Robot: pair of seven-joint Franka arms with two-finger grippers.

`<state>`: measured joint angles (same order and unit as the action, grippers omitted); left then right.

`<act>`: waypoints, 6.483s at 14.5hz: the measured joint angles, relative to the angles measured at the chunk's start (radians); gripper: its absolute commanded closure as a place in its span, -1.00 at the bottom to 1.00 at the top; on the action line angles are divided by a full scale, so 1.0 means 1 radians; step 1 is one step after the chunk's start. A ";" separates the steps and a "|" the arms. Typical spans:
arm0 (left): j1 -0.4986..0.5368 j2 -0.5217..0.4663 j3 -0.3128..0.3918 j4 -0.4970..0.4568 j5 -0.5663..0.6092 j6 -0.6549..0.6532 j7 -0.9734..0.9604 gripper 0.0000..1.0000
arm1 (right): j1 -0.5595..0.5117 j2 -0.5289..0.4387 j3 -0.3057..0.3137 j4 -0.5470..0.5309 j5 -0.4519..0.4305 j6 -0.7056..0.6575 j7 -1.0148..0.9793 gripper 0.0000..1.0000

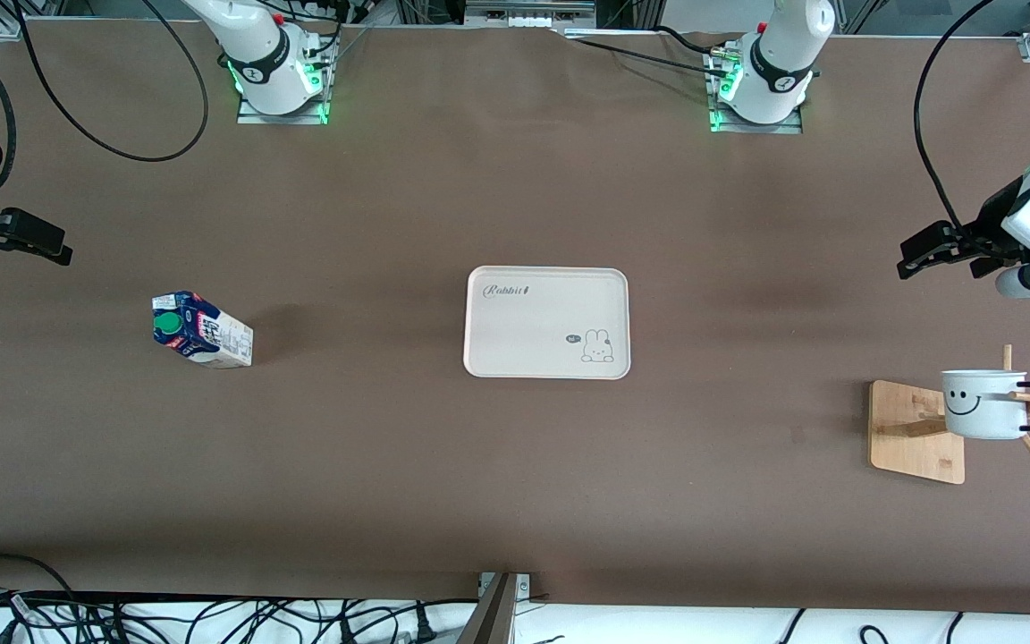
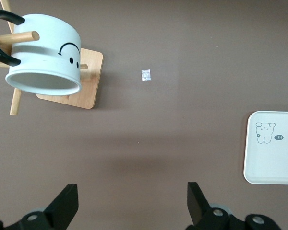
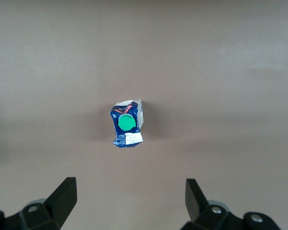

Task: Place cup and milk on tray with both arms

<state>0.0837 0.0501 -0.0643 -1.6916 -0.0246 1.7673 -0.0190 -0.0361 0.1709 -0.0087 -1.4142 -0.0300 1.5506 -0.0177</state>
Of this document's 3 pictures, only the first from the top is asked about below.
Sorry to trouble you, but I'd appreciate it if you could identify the white smiley mug black handle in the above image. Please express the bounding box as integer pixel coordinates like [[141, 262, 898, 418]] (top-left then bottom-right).
[[941, 369, 1030, 441]]

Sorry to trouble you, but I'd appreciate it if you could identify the blue white milk carton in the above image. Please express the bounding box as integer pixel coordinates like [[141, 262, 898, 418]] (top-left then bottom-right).
[[152, 291, 255, 369]]

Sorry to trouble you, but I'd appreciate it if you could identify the cream rabbit print tray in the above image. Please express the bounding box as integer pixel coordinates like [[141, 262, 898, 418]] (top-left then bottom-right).
[[463, 266, 632, 381]]

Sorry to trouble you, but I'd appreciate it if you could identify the wooden mug tree stand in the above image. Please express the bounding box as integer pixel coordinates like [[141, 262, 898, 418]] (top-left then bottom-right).
[[869, 344, 1030, 486]]

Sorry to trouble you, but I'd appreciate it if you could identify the white ledge panel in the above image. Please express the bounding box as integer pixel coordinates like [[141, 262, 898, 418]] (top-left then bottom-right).
[[0, 597, 1030, 644]]

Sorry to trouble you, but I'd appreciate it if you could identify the grey equipment box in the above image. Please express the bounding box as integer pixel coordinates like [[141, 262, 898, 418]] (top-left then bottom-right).
[[464, 0, 598, 30]]

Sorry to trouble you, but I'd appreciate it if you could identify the brown table cover sheet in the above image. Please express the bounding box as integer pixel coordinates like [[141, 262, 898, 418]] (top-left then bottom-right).
[[0, 18, 1030, 618]]

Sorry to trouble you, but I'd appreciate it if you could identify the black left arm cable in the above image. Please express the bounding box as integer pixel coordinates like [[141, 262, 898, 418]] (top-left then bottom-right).
[[914, 0, 1000, 230]]

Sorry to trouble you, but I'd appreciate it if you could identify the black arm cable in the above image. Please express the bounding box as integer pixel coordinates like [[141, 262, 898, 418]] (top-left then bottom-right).
[[914, 0, 1000, 230], [14, 0, 210, 164]]

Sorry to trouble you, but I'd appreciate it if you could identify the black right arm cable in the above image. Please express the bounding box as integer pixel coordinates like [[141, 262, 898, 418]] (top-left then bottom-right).
[[14, 0, 210, 164]]

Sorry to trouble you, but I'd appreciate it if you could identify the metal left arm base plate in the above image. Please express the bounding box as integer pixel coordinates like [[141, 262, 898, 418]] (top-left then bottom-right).
[[705, 45, 805, 135]]

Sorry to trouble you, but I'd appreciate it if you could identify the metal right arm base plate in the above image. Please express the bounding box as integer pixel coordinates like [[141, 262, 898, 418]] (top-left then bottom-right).
[[236, 36, 332, 125]]

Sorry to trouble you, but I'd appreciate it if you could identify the aluminium profile post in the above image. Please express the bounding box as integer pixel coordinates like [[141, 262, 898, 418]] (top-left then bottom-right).
[[477, 571, 534, 644]]

